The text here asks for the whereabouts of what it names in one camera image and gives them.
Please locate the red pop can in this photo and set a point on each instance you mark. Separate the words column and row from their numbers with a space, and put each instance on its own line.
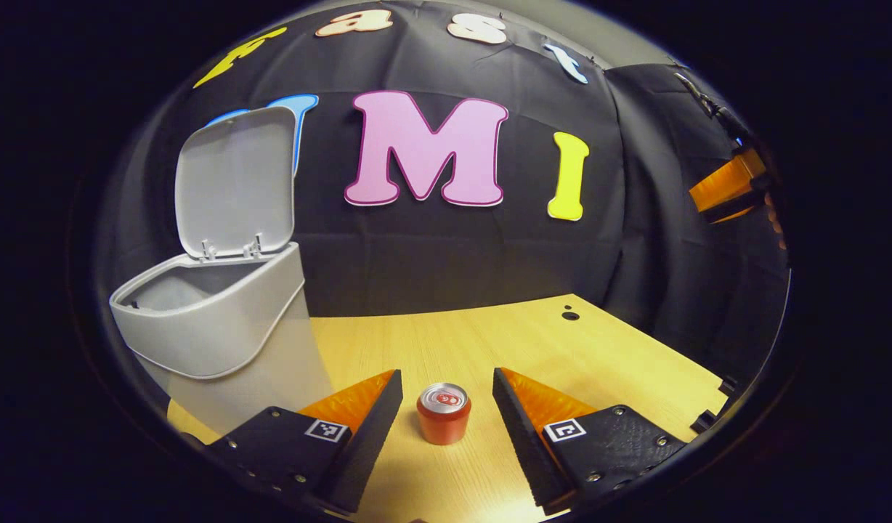
column 444, row 421

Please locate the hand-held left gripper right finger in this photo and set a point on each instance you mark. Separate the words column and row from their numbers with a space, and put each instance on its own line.
column 522, row 443

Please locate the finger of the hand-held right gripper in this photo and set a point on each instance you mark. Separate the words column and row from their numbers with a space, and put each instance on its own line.
column 729, row 185

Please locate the wooden desktop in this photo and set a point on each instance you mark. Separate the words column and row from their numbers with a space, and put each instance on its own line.
column 562, row 363

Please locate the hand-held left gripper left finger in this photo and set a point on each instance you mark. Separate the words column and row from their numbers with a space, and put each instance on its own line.
column 370, row 447

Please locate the black desk edge bracket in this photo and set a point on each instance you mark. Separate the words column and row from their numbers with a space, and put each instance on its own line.
column 703, row 421
column 729, row 385

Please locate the white desktop garbage bin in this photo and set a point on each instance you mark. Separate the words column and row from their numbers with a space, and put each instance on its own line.
column 221, row 319

